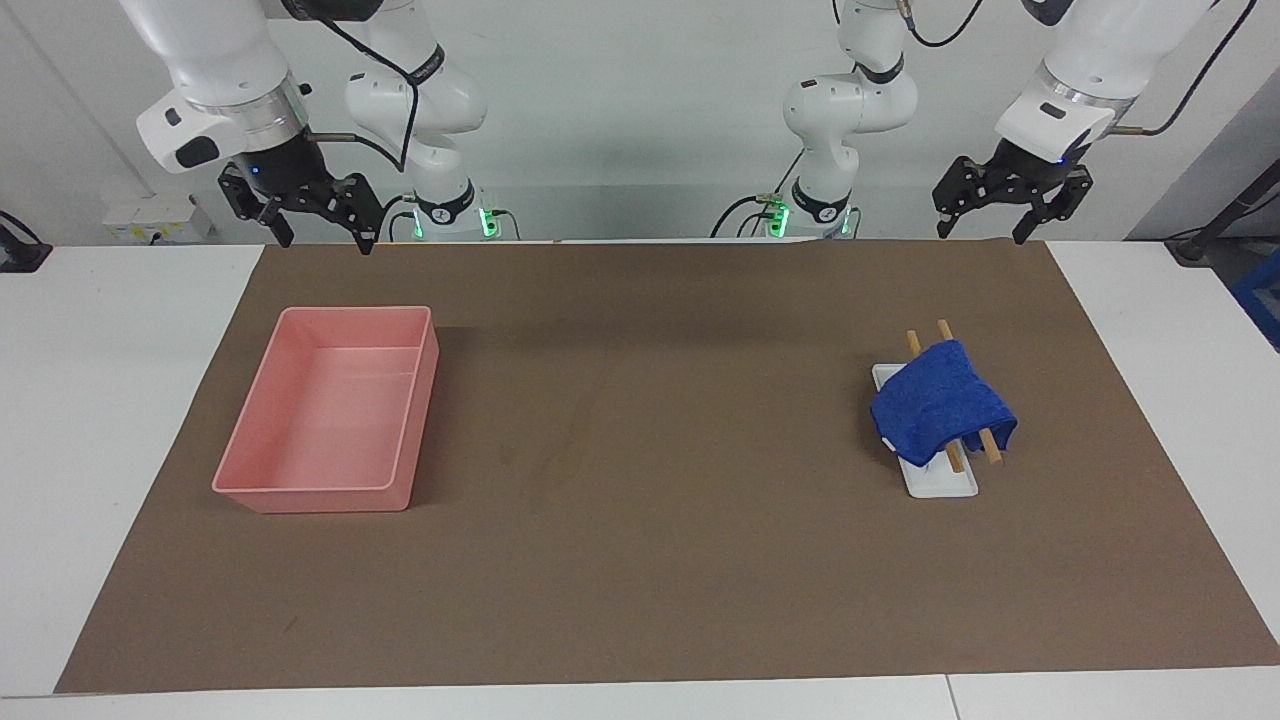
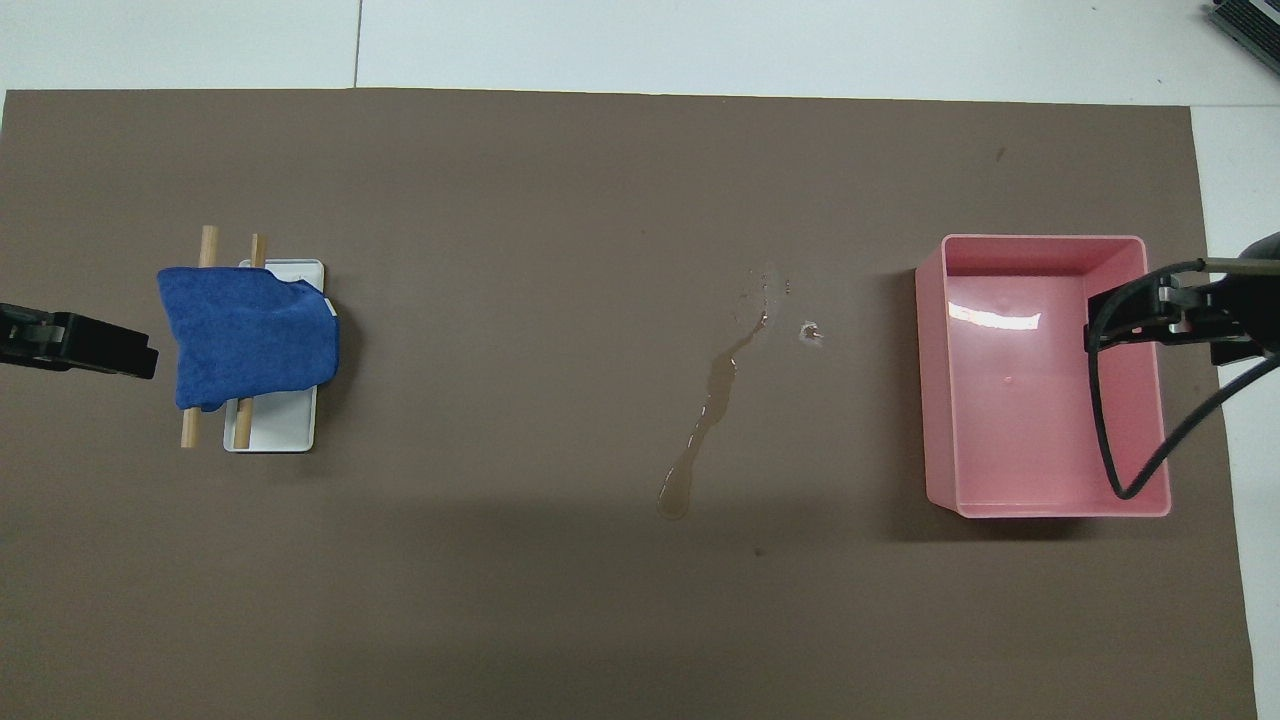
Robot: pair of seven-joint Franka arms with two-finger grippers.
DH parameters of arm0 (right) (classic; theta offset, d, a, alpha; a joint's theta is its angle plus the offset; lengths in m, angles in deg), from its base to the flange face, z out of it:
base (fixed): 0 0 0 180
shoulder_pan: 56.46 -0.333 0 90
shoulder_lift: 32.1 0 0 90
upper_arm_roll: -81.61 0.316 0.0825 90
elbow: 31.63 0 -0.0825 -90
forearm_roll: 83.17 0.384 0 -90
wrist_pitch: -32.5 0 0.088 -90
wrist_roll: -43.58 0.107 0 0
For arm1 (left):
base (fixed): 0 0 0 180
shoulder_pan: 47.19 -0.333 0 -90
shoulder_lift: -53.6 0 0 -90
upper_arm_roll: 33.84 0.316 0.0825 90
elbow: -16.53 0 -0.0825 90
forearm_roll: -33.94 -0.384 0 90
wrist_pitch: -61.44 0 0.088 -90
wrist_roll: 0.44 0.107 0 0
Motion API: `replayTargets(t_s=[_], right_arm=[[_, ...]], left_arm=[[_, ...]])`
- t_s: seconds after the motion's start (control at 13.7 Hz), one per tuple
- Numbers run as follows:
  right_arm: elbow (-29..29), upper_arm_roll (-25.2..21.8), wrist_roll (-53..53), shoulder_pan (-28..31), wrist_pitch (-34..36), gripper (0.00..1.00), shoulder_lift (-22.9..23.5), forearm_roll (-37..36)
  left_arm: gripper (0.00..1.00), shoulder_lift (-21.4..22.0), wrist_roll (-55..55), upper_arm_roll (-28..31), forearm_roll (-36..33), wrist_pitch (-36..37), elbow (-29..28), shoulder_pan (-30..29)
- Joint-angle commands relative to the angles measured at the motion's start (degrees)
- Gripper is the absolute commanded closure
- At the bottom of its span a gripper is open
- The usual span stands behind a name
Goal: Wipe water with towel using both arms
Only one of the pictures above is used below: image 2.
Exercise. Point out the small water droplet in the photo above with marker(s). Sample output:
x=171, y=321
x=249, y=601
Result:
x=810, y=332

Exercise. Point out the blue microfiber towel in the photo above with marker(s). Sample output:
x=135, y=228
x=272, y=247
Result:
x=250, y=335

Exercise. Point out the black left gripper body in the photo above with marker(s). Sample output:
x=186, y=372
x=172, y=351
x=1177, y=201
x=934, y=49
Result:
x=30, y=338

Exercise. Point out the spilled water puddle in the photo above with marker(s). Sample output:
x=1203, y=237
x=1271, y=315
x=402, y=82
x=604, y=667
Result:
x=718, y=380

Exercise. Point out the white rack tray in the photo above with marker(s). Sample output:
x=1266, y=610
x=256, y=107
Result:
x=290, y=420

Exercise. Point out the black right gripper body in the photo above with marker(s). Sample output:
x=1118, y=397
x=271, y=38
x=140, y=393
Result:
x=1235, y=315

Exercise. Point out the pink plastic bin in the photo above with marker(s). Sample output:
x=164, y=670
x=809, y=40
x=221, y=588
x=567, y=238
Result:
x=1030, y=400

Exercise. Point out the brown table mat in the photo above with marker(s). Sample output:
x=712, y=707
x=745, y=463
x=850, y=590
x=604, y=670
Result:
x=560, y=200

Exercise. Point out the grey ribbed device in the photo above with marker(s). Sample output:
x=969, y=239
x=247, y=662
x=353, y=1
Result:
x=1250, y=25

